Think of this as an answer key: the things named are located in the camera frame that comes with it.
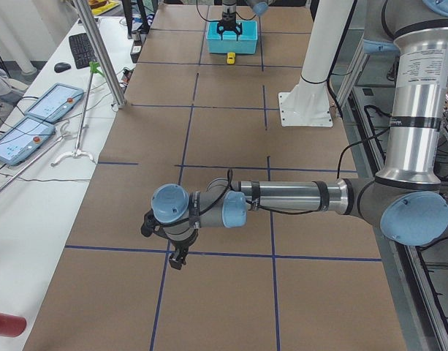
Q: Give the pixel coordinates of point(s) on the yellow beetle toy car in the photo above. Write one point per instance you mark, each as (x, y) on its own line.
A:
(231, 56)

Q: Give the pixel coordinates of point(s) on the small orange circuit board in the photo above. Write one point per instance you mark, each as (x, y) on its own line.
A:
(127, 73)

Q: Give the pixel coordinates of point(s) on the teach pendant tablet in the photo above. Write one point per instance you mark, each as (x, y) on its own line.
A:
(22, 140)
(55, 103)

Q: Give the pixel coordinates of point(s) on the black computer mouse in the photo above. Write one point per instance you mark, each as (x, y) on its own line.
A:
(61, 67)

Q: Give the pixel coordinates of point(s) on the black keyboard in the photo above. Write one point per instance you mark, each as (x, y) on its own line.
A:
(81, 49)

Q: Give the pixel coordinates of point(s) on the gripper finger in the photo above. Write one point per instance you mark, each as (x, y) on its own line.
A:
(220, 29)
(238, 29)
(176, 260)
(183, 254)

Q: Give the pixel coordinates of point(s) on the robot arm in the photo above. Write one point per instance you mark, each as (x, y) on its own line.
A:
(402, 199)
(258, 8)

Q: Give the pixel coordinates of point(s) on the lower teach pendant tablet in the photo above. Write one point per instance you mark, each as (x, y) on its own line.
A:
(22, 140)

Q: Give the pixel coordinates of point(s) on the aluminium frame post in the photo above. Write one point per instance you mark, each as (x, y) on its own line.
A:
(95, 38)

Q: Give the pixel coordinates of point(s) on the upper teach pendant tablet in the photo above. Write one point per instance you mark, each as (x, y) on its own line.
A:
(55, 103)

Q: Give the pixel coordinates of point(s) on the red cylinder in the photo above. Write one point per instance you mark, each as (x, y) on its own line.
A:
(11, 325)

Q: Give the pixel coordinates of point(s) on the black box with knob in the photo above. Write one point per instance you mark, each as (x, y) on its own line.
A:
(137, 46)

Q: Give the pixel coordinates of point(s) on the teal plastic bin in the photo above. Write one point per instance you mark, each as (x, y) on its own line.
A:
(229, 41)

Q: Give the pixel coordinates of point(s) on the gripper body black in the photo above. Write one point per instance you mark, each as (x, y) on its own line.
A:
(182, 244)
(229, 17)

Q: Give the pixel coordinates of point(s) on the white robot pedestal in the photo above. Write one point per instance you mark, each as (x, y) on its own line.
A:
(307, 104)

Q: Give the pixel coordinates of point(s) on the green handled reacher grabber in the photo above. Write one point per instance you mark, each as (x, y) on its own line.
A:
(78, 152)

